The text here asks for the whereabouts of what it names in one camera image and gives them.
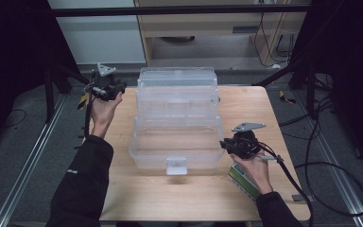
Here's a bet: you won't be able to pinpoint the hand-held gripper cable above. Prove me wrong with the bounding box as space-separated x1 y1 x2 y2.
257 141 315 227
82 80 93 138

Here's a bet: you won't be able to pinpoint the thin black floor cable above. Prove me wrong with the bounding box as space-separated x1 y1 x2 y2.
2 108 28 129

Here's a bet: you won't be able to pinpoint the green white carton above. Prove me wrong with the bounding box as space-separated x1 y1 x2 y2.
227 162 261 203

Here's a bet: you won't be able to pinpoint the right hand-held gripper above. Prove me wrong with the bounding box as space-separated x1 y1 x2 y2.
219 122 268 160

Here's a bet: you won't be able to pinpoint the person's right hand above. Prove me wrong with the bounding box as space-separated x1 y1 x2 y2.
229 150 274 196

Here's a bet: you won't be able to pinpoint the aluminium floor rail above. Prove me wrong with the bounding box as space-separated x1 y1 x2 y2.
0 94 68 227
295 90 363 227

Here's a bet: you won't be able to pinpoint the right hand-held gripper cable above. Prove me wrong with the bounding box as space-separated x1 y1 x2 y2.
257 141 315 227

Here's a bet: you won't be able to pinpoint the black metal stand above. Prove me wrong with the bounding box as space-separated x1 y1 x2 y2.
43 61 108 125
251 53 319 120

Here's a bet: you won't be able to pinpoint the person's left hand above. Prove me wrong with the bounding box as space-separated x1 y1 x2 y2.
89 92 124 140

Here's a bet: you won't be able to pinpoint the wooden cabinet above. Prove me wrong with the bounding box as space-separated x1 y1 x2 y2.
133 0 312 68

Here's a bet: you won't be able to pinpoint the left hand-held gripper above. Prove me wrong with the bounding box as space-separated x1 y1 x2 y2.
88 62 128 102

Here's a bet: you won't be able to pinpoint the white cabinet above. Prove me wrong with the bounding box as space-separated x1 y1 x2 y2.
46 0 147 66

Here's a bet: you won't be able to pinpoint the grey tape strip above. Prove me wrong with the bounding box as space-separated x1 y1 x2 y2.
290 193 315 203

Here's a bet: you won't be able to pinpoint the left hand-held gripper cable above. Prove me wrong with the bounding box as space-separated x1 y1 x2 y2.
82 80 93 138

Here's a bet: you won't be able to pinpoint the black looped floor cable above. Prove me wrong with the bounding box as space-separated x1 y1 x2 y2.
294 94 363 218

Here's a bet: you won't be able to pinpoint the black horizontal bar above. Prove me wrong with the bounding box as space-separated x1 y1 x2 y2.
51 4 312 18

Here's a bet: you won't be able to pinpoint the hanging black cables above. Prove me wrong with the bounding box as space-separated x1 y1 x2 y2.
252 11 298 69

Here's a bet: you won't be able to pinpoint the clear plastic storage box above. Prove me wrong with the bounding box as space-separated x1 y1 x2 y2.
128 65 227 176

